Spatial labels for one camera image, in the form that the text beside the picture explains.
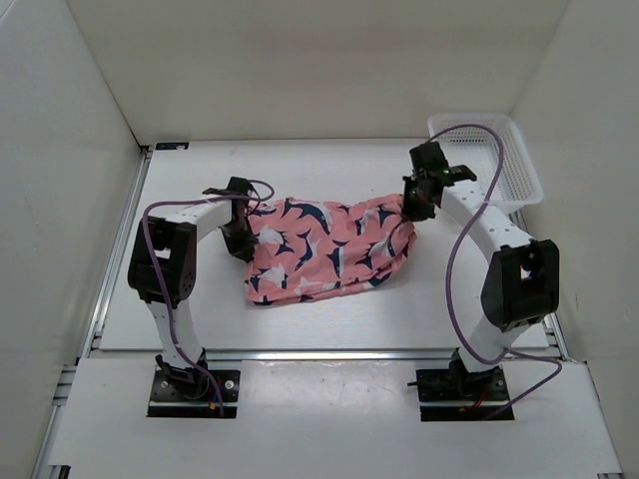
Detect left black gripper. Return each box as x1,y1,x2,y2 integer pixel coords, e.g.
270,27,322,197
220,216,258,261

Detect pink shark print shorts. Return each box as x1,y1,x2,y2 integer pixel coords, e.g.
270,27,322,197
245,194,416,306

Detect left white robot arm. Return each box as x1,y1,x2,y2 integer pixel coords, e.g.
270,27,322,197
128,177,262,399

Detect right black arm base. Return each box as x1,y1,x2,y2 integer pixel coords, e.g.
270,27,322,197
406,350,515,422

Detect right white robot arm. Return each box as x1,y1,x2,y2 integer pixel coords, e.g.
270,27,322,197
401,142,560,399

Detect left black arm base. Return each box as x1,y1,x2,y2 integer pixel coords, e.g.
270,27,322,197
147,354,241,419

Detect white plastic basket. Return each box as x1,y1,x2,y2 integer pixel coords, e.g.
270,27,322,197
427,113,544,214

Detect aluminium frame rail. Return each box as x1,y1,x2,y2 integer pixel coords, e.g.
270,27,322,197
29,142,625,479

